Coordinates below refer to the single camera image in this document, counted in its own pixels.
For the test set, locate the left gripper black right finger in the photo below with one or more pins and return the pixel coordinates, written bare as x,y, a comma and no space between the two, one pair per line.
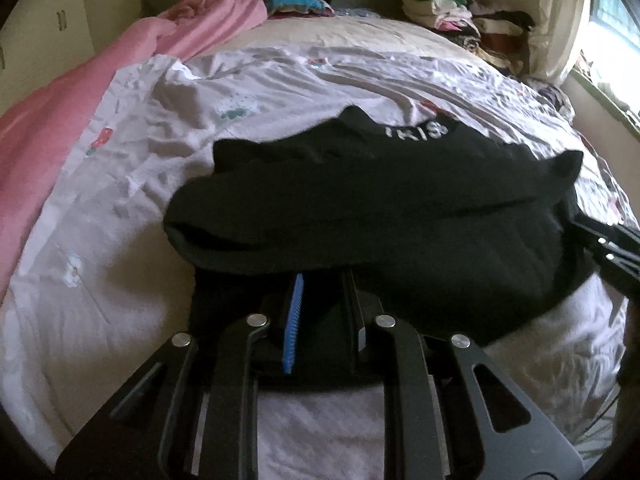
450,412

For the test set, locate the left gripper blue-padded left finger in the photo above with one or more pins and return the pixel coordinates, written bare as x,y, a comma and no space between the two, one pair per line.
190,410

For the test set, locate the black IKISS sweatshirt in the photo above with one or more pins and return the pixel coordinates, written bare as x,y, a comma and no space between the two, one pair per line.
453,232

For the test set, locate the mixed folded clothes pile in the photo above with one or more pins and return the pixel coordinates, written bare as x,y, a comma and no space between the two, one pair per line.
490,30

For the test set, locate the striped folded clothes pile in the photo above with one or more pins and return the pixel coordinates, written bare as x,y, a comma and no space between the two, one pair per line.
298,7

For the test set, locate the strawberry print lilac quilt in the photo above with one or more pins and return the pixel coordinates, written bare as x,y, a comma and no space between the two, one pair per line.
99,288

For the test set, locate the barred window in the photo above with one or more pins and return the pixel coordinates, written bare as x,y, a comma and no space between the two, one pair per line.
609,55

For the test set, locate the cream curtain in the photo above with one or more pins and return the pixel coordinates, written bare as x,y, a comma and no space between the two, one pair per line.
553,44

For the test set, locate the pink blanket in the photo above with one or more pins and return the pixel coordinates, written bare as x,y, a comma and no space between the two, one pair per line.
38,133

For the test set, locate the beige bed sheet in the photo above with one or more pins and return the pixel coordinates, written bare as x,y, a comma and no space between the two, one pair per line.
374,34

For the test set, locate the cream wardrobe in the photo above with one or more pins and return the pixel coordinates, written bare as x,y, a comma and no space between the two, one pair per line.
41,40

